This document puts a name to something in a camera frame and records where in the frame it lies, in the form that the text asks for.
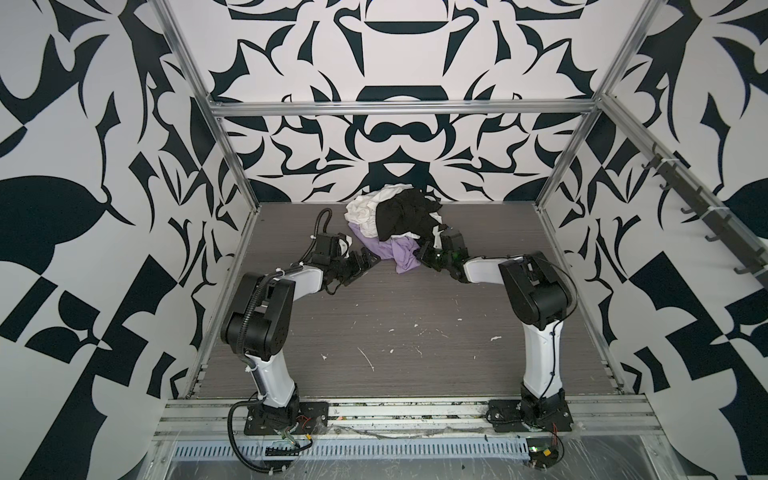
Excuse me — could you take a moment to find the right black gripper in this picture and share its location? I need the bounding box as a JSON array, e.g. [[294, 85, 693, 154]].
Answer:
[[412, 242, 454, 272]]

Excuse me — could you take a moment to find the purple cloth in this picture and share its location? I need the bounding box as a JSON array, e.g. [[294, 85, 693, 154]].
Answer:
[[348, 222, 421, 274]]

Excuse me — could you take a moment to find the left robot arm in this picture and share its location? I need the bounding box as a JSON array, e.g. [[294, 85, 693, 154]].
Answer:
[[220, 233, 381, 410]]

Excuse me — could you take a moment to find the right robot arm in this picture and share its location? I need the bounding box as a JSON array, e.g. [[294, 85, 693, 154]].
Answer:
[[415, 229, 578, 400]]

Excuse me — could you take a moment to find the white cloth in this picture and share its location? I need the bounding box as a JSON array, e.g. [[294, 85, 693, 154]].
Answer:
[[344, 184, 413, 238]]

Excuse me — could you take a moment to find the black cloth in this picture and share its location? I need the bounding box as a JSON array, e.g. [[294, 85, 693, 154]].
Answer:
[[375, 189, 442, 241]]

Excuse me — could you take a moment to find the small green-lit circuit board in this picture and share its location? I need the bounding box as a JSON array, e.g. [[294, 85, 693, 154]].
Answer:
[[527, 436, 563, 470]]

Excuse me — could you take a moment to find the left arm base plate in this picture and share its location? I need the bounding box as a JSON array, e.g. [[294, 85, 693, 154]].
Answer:
[[243, 401, 330, 436]]

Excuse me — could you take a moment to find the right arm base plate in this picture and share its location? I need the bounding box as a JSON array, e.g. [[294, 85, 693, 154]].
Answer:
[[485, 397, 573, 433]]

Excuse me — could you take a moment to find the aluminium cage frame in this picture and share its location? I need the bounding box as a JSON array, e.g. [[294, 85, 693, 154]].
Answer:
[[158, 1, 767, 405]]

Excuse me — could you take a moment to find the white slotted cable duct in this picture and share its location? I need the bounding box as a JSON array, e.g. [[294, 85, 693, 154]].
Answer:
[[170, 437, 532, 462]]

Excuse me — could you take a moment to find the black corrugated cable conduit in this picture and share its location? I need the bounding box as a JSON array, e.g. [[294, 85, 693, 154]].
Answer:
[[226, 400, 313, 475]]

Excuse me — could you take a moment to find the aluminium mounting rail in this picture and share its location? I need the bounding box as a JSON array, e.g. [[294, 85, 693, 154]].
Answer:
[[153, 395, 663, 440]]

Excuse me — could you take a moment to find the black coat hook rail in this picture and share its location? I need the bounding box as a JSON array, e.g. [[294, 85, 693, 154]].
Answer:
[[643, 143, 767, 290]]

